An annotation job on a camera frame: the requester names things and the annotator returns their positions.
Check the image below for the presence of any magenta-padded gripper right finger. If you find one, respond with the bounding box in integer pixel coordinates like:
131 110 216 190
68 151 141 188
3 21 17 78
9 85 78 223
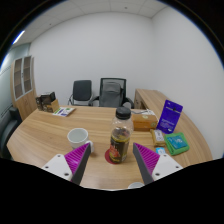
131 142 184 185

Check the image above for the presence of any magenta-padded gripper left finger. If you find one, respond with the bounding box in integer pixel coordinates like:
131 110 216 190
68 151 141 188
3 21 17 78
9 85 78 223
40 142 92 185

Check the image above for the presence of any clear black-capped drink bottle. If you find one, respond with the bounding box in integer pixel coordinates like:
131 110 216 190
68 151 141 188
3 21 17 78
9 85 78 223
108 106 135 165

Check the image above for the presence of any small light blue box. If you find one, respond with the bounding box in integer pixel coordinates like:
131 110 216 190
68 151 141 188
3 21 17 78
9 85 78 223
155 146 167 155

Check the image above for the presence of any white ceramic mug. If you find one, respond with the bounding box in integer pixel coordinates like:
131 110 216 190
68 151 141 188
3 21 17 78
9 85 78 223
66 127 95 154

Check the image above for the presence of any small yellow packet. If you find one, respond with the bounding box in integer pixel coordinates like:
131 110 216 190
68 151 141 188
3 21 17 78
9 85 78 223
149 128 167 147

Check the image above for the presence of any green wrapped pack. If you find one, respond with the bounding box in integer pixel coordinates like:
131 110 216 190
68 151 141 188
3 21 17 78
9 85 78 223
163 131 191 157

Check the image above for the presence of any wooden tissue box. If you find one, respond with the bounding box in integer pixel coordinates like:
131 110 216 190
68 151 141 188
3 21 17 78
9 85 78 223
131 113 159 132

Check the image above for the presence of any round patterned white mat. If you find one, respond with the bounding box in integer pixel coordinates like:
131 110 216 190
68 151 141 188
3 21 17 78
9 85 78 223
130 108 156 116

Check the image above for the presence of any purple standing card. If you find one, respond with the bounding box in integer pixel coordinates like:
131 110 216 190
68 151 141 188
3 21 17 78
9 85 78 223
156 99 184 135

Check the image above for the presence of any green and white booklet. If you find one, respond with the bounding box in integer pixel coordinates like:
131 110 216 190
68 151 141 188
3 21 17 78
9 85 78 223
52 106 77 118

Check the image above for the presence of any wooden side desk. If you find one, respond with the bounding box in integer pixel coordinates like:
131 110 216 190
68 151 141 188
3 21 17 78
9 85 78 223
133 88 168 113

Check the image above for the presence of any dark printed carton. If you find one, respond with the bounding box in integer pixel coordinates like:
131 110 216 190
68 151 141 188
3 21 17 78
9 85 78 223
35 94 45 112

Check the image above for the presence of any black office chair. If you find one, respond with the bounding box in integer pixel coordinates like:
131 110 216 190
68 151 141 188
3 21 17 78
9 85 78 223
67 79 94 107

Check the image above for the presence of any black leather armchair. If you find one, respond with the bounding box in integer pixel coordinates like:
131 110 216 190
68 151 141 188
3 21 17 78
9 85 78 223
0 105 23 159

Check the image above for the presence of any grey mesh office chair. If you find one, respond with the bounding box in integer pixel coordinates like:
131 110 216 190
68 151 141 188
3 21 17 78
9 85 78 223
88 77 135 109

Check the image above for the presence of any wooden glass-door cabinet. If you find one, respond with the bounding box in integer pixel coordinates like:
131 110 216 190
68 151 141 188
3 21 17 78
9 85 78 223
10 55 38 121

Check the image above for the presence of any white round cable grommet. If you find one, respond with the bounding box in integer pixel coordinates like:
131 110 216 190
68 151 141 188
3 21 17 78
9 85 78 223
127 181 145 190

